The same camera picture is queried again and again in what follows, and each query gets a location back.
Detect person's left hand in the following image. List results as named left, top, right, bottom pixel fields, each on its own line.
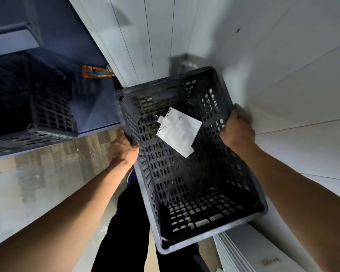
left=107, top=129, right=140, bottom=169

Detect person's right hand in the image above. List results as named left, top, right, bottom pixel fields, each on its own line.
left=219, top=109, right=256, bottom=150

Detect black plastic crate oval holes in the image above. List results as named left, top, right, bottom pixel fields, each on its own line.
left=114, top=66, right=269, bottom=255

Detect dark grey plastic crate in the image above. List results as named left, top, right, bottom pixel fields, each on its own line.
left=0, top=52, right=79, bottom=159

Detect person's left forearm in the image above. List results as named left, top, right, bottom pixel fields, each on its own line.
left=0, top=160, right=134, bottom=272

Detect person's right forearm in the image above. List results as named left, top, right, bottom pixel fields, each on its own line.
left=241, top=143, right=340, bottom=272

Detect white torn paper sheet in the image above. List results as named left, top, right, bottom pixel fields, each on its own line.
left=156, top=107, right=203, bottom=158

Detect dark blue metal shelf unit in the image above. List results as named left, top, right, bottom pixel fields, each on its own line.
left=0, top=0, right=122, bottom=161

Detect orange clear packet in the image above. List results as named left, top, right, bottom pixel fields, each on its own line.
left=82, top=64, right=114, bottom=79

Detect black trousers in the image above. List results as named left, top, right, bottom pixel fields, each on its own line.
left=91, top=178, right=210, bottom=272

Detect white wall radiator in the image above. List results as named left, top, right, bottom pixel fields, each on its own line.
left=212, top=222, right=306, bottom=272

